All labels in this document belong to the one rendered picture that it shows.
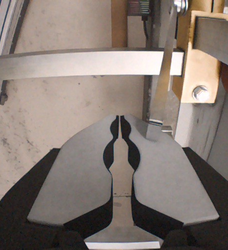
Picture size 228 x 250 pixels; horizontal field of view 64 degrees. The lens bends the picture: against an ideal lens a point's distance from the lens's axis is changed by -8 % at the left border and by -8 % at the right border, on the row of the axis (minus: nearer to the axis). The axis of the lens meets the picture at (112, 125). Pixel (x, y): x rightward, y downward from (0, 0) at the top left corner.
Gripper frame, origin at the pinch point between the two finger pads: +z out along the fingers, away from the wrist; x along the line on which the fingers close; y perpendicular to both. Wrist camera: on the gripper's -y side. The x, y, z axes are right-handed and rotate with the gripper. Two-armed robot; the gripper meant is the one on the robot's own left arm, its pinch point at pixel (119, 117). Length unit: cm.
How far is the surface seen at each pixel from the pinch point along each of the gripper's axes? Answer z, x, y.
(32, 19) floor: 99, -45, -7
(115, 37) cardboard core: 92, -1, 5
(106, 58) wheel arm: 13.2, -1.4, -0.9
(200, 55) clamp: 12.2, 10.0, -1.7
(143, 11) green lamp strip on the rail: 29.1, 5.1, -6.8
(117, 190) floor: 100, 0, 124
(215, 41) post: 7.0, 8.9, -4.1
